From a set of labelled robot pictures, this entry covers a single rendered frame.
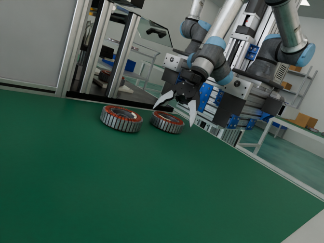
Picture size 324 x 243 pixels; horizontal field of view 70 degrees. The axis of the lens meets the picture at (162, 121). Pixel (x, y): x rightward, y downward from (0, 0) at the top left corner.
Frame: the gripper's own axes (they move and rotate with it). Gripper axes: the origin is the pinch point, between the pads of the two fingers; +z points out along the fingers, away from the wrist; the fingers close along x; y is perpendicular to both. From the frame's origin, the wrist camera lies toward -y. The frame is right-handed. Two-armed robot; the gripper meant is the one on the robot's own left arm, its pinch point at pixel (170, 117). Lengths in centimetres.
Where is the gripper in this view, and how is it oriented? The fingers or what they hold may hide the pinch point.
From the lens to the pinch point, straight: 77.7
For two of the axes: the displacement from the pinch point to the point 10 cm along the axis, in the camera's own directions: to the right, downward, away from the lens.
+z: -5.0, 8.3, -2.3
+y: 1.9, 3.7, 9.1
